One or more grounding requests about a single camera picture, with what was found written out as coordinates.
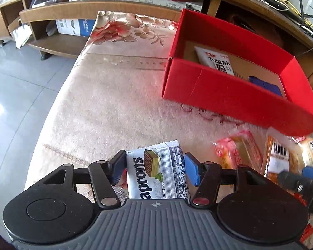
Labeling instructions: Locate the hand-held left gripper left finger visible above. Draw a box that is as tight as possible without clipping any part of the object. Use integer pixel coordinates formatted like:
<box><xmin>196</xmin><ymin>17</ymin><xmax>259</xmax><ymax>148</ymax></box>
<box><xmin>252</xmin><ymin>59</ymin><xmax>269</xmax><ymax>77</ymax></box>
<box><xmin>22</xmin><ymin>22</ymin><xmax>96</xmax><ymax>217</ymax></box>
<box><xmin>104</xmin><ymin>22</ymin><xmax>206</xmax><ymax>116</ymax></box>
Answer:
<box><xmin>43</xmin><ymin>150</ymin><xmax>127</xmax><ymax>209</ymax></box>

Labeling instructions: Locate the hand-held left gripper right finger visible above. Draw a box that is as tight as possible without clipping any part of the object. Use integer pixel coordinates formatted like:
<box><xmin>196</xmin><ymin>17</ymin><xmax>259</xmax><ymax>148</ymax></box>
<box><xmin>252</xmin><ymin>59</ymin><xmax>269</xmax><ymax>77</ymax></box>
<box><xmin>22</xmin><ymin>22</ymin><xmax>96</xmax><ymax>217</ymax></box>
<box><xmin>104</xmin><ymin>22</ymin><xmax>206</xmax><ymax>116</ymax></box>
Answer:
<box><xmin>184</xmin><ymin>152</ymin><xmax>267</xmax><ymax>209</ymax></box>

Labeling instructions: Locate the white wafer packet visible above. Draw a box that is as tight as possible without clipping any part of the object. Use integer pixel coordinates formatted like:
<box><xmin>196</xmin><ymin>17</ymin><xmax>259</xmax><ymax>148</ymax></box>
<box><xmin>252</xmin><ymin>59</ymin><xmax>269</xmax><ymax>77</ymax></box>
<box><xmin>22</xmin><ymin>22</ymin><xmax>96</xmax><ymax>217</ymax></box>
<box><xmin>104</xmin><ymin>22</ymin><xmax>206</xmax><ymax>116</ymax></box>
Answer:
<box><xmin>126</xmin><ymin>140</ymin><xmax>191</xmax><ymax>204</ymax></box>

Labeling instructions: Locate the red cardboard box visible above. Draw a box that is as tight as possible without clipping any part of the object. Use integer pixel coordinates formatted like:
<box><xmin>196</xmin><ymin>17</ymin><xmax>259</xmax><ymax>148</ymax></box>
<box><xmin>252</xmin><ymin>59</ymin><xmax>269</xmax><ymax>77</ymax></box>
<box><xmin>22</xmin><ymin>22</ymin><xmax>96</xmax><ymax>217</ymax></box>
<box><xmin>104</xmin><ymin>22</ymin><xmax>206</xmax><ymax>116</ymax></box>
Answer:
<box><xmin>162</xmin><ymin>8</ymin><xmax>313</xmax><ymax>137</ymax></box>

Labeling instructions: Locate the orange labelled bread packet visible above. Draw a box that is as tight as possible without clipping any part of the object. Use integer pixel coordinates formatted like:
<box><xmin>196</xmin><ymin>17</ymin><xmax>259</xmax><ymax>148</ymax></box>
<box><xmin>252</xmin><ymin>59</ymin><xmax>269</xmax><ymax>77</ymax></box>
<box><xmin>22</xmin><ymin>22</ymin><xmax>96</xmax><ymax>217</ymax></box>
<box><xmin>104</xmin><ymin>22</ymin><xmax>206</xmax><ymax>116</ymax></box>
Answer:
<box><xmin>261</xmin><ymin>127</ymin><xmax>307</xmax><ymax>185</ymax></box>

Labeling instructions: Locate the red snack packet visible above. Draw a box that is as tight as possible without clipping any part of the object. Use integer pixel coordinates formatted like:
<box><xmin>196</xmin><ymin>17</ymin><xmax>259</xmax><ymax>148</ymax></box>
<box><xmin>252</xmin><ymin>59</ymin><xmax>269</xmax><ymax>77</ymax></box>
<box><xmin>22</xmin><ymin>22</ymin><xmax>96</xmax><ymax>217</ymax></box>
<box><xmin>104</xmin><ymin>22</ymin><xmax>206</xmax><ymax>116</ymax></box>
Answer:
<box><xmin>300</xmin><ymin>224</ymin><xmax>313</xmax><ymax>248</ymax></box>

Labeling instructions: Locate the pink bread packet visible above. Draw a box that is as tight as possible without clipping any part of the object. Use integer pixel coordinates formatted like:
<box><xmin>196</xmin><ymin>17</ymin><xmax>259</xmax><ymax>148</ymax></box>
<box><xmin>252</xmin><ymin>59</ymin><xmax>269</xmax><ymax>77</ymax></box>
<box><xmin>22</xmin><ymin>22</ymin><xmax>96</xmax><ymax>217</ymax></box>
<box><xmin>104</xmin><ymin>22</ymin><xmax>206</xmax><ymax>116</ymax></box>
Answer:
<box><xmin>211</xmin><ymin>130</ymin><xmax>264</xmax><ymax>171</ymax></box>

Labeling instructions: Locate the floral beige tablecloth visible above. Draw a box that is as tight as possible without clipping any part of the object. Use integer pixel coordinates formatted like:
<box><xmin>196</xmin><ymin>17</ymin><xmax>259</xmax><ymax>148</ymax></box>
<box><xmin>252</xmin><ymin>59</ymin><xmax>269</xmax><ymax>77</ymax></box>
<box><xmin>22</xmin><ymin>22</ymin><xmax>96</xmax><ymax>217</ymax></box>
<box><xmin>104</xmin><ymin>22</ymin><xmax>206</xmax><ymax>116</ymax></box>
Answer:
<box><xmin>25</xmin><ymin>10</ymin><xmax>313</xmax><ymax>250</ymax></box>

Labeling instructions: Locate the blue snack packet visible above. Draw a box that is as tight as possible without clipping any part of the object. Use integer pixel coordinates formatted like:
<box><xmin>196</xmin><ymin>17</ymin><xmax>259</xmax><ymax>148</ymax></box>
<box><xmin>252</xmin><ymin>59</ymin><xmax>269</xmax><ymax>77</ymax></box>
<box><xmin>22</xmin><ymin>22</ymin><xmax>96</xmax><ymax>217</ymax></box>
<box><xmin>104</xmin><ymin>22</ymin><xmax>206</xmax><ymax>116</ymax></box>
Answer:
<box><xmin>248</xmin><ymin>75</ymin><xmax>282</xmax><ymax>97</ymax></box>

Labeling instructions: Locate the white printed snack packet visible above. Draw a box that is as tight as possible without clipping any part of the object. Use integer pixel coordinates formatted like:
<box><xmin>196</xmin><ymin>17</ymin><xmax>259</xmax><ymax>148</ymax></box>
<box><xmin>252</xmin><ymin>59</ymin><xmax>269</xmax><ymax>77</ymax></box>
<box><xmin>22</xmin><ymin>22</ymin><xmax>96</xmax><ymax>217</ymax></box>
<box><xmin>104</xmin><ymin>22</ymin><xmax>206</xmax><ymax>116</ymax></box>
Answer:
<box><xmin>194</xmin><ymin>45</ymin><xmax>235</xmax><ymax>76</ymax></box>

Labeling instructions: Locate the white and blue box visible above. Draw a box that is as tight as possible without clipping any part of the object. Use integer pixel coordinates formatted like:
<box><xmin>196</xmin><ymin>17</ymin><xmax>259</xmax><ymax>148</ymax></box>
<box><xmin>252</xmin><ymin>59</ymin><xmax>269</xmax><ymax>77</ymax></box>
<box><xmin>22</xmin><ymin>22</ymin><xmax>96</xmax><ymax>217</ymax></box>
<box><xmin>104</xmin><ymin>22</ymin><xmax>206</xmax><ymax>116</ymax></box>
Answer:
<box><xmin>55</xmin><ymin>19</ymin><xmax>96</xmax><ymax>37</ymax></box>

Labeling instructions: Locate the white plastic bag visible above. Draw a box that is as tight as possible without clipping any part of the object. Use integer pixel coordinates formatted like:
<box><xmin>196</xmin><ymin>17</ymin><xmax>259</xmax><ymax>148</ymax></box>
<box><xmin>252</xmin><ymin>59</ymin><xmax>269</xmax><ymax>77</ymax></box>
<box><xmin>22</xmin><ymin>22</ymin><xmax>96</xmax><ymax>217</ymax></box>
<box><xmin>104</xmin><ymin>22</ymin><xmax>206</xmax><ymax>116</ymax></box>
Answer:
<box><xmin>12</xmin><ymin>25</ymin><xmax>33</xmax><ymax>49</ymax></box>

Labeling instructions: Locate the wooden TV stand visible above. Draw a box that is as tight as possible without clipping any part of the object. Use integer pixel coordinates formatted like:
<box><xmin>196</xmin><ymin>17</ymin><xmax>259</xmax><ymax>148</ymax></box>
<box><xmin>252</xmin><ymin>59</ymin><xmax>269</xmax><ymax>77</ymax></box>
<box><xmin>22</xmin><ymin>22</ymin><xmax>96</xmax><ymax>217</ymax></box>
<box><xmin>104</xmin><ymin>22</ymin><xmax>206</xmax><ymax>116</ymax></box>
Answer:
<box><xmin>0</xmin><ymin>0</ymin><xmax>313</xmax><ymax>60</ymax></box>

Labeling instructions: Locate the silver media player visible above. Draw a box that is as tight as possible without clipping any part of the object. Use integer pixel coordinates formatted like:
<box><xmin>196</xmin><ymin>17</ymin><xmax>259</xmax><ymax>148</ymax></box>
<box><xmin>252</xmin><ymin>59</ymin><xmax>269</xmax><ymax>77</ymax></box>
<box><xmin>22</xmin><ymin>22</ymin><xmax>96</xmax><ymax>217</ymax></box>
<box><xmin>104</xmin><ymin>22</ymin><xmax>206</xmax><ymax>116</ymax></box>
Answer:
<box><xmin>86</xmin><ymin>0</ymin><xmax>204</xmax><ymax>12</ymax></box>

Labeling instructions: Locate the clear plastic container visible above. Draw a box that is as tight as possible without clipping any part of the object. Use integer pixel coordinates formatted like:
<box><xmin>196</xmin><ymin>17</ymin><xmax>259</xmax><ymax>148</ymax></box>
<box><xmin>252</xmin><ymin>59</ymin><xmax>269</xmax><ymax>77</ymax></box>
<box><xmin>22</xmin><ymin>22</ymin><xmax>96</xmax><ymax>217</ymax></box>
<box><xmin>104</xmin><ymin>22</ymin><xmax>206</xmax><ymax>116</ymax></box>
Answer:
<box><xmin>31</xmin><ymin>0</ymin><xmax>66</xmax><ymax>8</ymax></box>

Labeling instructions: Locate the yellow cable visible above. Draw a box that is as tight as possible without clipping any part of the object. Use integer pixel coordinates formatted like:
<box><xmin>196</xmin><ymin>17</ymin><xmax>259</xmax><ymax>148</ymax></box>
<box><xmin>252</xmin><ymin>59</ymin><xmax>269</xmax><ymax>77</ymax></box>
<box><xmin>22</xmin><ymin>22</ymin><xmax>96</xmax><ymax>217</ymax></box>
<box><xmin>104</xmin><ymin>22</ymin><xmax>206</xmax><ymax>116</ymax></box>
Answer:
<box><xmin>263</xmin><ymin>0</ymin><xmax>313</xmax><ymax>19</ymax></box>

